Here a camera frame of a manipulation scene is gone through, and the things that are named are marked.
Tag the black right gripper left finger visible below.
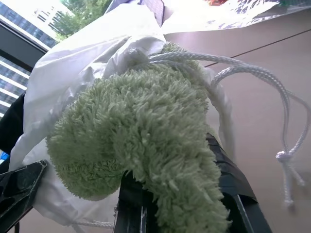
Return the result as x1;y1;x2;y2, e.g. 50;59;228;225
114;170;160;233

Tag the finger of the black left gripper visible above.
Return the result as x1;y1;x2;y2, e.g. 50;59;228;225
0;93;26;156
0;159;48;233

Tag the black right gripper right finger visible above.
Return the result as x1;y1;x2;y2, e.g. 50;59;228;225
206;132;273;233

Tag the white drawstring bag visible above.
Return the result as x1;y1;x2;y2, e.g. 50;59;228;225
8;3;238;231

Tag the light green fluffy towel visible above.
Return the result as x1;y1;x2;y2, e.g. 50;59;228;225
46;41;230;233

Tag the white braided drawstring cord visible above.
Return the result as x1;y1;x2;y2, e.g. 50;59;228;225
147;51;311;207
69;219;115;233

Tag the dark window frame beam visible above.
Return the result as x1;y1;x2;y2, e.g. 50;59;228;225
0;18;50;72

